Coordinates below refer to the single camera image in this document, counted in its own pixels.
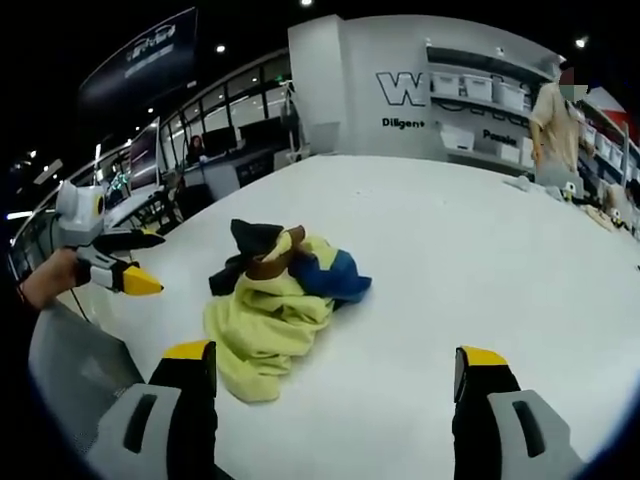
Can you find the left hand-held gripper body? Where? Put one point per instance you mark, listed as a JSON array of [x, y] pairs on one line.
[[80, 212]]

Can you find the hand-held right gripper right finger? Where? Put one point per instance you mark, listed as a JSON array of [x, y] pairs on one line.
[[505, 400]]

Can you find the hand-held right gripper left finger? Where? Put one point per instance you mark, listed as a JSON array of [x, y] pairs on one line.
[[165, 400]]

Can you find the yellow colour-block garment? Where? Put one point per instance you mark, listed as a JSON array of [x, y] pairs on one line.
[[270, 320]]

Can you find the person's left hand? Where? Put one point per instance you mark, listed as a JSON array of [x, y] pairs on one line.
[[50, 277]]

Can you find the tilted silver-framed monitor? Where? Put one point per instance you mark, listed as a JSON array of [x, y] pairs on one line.
[[146, 155]]

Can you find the black desk monitor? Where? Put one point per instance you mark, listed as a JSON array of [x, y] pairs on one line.
[[219, 140], [260, 131]]

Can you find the large hanging dark screen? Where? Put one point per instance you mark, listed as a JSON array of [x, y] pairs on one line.
[[140, 60]]

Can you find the white coat stand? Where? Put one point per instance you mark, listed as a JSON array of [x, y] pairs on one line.
[[292, 120]]

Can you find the beige cloth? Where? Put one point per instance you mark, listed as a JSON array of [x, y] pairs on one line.
[[602, 217]]

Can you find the small white cloth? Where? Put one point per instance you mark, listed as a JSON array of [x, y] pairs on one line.
[[517, 183]]

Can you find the white storage box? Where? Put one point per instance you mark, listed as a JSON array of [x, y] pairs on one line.
[[511, 93], [478, 88], [459, 137], [447, 85]]

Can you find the white wall shelf unit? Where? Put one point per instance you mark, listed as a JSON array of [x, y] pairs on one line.
[[480, 112]]

